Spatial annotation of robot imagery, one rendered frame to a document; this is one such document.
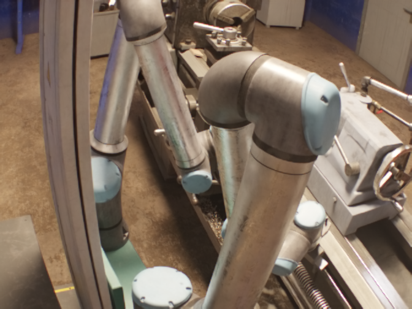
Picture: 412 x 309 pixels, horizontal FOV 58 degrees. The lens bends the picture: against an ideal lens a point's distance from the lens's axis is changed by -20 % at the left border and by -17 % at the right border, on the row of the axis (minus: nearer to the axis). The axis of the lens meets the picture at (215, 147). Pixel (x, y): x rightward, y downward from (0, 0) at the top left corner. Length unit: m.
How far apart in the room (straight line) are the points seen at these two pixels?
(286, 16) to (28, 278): 5.55
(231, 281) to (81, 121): 0.40
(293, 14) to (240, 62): 5.63
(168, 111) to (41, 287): 0.65
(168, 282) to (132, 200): 1.74
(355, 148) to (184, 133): 0.58
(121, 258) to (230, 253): 0.70
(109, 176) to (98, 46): 3.35
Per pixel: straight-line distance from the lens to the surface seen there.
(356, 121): 1.51
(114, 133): 1.42
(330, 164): 1.56
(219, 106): 0.74
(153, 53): 1.15
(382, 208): 1.56
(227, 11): 2.44
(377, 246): 1.70
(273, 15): 6.15
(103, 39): 4.60
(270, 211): 0.73
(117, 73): 1.32
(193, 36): 2.65
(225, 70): 0.71
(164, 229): 2.58
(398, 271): 1.65
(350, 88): 1.71
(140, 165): 3.05
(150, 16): 1.11
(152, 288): 1.04
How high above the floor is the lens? 1.82
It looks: 34 degrees down
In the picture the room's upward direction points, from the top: 8 degrees clockwise
